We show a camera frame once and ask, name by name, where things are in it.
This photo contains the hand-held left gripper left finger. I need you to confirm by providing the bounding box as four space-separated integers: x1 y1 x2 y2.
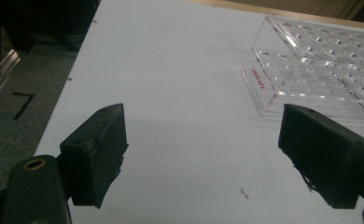
59 103 129 209

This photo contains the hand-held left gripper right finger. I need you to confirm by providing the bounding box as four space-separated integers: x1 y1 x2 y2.
277 104 364 210

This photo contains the clear acrylic tube rack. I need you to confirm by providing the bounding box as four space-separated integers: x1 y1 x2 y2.
240 13 364 124

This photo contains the black tripod stand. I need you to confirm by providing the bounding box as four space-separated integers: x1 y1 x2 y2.
0 0 101 90

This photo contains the wooden table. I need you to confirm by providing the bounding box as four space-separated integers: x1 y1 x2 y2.
183 0 364 32

